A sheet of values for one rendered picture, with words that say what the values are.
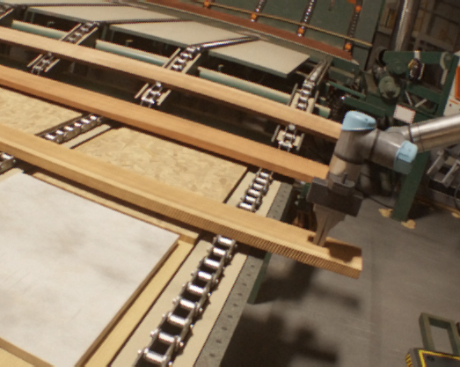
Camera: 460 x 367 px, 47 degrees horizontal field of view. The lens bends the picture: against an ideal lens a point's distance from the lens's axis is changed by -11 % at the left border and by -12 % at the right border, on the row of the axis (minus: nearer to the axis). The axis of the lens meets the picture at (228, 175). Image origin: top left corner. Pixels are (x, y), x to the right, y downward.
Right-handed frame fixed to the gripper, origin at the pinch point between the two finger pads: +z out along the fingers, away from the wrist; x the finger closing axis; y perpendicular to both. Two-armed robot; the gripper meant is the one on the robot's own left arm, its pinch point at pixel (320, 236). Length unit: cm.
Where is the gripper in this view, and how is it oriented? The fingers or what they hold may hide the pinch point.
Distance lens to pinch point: 142.1
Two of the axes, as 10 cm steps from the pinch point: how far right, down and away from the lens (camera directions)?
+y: 2.1, -2.6, 9.4
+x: -9.4, -3.2, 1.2
